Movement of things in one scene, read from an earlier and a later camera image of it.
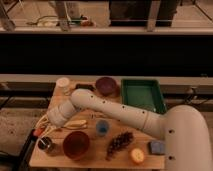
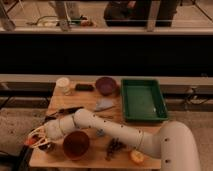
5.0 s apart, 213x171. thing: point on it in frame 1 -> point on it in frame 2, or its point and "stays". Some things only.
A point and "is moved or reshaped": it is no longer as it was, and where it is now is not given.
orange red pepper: x=38 y=132 is moved or reshaped
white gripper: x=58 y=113 -> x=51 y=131
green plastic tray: x=144 y=93 stays
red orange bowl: x=75 y=145 stays
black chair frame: x=22 y=161 stays
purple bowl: x=106 y=86 stays
